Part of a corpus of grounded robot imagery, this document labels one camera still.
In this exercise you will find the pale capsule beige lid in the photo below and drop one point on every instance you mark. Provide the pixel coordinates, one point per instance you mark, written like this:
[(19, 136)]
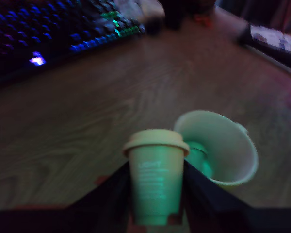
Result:
[(156, 182)]

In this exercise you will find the green cartoon print mug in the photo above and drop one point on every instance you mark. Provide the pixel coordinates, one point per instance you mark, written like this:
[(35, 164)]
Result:
[(232, 150)]

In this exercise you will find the black flat printed box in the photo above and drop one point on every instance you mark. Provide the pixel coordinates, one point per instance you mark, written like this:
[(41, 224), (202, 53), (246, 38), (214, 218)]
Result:
[(271, 41)]

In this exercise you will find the black backlit keyboard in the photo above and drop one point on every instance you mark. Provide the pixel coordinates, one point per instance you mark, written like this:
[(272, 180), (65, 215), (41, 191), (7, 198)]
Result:
[(38, 29)]

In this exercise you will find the crumpled white tissue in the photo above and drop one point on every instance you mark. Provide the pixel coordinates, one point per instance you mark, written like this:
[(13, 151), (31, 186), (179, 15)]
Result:
[(138, 9)]

